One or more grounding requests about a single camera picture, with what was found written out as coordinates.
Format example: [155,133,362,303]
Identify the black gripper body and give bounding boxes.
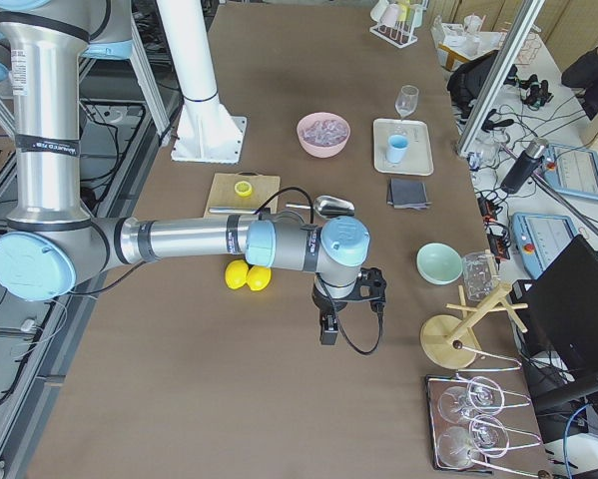
[311,267,387,314]

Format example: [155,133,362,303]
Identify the metal ice scoop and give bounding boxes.
[286,195,355,219]

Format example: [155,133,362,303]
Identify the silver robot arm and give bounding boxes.
[0,1,386,344]

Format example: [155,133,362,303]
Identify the light blue cup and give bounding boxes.
[385,134,409,165]

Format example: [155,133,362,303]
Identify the pink bowl of ice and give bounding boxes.
[297,112,350,159]

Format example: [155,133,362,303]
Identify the mint green bowl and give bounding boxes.
[416,242,463,285]

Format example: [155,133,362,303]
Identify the yellow lemon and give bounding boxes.
[224,259,250,289]
[246,265,272,291]

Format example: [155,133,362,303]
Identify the wooden mug tree stand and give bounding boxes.
[419,280,528,371]

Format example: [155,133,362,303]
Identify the grey folded cloth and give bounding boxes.
[386,178,430,211]

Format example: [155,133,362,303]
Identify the glass jar on stand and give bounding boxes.
[462,250,499,301]

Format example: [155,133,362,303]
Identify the cream serving tray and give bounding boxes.
[372,119,433,176]

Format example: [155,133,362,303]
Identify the wooden cutting board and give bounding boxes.
[204,173,281,218]

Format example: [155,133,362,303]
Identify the lemon half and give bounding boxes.
[234,181,254,198]

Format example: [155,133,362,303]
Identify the black glass holder tray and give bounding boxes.
[425,375,549,478]

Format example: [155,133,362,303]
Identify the blue teach pendant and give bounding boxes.
[542,143,598,202]
[511,213,576,279]

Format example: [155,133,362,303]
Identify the clear wine glass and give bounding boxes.
[394,85,419,120]

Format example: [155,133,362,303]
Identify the black computer monitor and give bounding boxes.
[526,236,598,370]

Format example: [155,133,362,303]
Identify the black water bottle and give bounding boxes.
[501,138,549,195]

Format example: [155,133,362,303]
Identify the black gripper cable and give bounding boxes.
[256,186,384,356]

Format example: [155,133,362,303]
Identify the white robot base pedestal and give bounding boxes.
[158,0,247,165]

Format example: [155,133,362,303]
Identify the white wire cup rack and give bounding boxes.
[369,0,428,49]

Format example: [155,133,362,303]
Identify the aluminium frame post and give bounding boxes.
[456,0,544,158]

